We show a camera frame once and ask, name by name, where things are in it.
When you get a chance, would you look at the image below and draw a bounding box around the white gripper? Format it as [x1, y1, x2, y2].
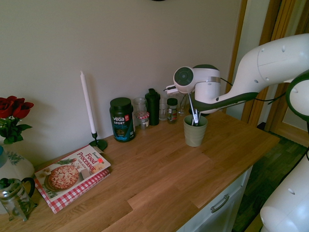
[165, 83, 180, 96]

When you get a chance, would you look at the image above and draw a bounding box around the black candle holder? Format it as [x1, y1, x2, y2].
[89, 131, 108, 151]

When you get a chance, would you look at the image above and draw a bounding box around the clear drinking glass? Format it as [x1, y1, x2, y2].
[177, 94, 189, 116]

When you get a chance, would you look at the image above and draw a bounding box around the clear glass jar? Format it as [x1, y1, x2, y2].
[133, 97, 148, 126]
[158, 97, 169, 121]

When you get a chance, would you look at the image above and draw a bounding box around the spice jar with green label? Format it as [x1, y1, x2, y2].
[167, 98, 179, 124]

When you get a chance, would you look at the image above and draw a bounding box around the black shaker bottle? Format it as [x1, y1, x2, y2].
[144, 88, 161, 126]

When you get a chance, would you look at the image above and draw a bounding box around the small jar with checkered lid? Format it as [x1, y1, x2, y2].
[137, 112, 150, 131]

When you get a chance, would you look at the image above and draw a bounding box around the green ribbed ceramic cup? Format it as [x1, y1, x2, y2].
[183, 115, 209, 148]

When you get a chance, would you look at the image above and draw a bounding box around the Vega Sport protein tub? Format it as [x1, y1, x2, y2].
[109, 97, 136, 143]

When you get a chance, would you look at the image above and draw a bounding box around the tall white candle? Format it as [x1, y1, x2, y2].
[80, 70, 97, 134]

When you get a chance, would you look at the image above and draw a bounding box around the white cabinet drawer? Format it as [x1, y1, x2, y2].
[176, 166, 254, 232]

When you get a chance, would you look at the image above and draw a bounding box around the Food Processor cookbook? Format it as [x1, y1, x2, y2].
[34, 144, 112, 204]

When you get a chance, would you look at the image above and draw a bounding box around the red checkered cookbook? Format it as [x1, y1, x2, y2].
[34, 169, 111, 215]

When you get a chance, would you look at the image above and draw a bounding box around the red roses bouquet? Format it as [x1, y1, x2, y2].
[0, 96, 35, 145]

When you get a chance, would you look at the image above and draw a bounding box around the white floral vase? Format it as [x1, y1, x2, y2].
[0, 141, 35, 215]

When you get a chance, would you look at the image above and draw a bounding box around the glass French press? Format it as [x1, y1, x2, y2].
[0, 177, 39, 222]

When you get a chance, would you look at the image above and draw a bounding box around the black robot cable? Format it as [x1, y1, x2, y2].
[218, 77, 287, 103]

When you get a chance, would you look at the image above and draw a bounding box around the wooden door frame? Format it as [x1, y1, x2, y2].
[221, 0, 309, 132]

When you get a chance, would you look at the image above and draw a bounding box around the metal drawer handle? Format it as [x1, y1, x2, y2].
[210, 194, 230, 214]

